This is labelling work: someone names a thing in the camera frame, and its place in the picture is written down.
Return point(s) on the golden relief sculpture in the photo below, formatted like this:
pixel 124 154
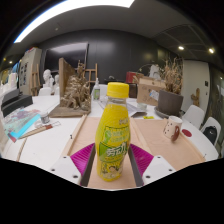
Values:
pixel 77 95

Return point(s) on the clear spray bottle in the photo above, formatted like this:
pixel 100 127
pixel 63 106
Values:
pixel 96 91

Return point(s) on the wooden easel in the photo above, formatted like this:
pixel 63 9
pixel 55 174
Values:
pixel 90 75

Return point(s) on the colourful picture book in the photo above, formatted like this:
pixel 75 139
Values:
pixel 20 123

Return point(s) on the long ceiling strip light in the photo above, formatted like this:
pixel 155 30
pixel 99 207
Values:
pixel 76 5

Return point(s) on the grey plant saucer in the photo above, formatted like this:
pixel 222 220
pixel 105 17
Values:
pixel 158 114

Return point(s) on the cardboard box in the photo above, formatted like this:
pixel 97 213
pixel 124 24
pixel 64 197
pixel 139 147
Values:
pixel 146 93

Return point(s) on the red box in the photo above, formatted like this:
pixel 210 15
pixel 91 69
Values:
pixel 131 77

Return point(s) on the small white dish stack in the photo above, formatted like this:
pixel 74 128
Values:
pixel 141 106

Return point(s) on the white plaster bust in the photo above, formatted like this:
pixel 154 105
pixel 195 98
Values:
pixel 47 78
pixel 56 83

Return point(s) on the open magazine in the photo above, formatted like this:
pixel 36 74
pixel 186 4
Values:
pixel 133 109

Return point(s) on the tall white statue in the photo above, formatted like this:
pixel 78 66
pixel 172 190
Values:
pixel 154 71

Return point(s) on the yellow marker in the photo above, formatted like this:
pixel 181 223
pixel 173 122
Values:
pixel 148 117

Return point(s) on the small paint jar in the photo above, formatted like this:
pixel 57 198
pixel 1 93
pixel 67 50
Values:
pixel 44 118

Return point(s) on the white plastic chair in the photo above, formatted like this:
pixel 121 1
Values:
pixel 210 121
pixel 104 90
pixel 194 115

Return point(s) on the round ceiling spotlight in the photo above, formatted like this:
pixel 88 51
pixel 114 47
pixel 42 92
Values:
pixel 181 48
pixel 211 50

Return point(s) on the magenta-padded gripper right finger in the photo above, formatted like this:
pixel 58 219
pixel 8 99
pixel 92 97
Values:
pixel 158 168

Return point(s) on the wooden paint brush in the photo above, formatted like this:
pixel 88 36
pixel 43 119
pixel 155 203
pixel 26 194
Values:
pixel 38 130

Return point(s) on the flat round red coaster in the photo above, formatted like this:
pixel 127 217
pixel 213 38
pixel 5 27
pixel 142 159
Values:
pixel 186 133

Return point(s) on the wooden figure statue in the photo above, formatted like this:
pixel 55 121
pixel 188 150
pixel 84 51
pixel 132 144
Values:
pixel 195 97

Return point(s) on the black backpack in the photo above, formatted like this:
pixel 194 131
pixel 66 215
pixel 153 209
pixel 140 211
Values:
pixel 210 134

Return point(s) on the black wall screen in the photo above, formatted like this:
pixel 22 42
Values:
pixel 66 56

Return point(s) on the white display board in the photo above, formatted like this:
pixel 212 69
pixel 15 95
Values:
pixel 29 70

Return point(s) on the black case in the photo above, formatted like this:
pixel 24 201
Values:
pixel 15 103

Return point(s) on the yellow drink bottle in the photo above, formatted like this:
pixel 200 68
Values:
pixel 112 133

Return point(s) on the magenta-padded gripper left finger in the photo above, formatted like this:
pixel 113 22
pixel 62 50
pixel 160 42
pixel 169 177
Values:
pixel 65 168

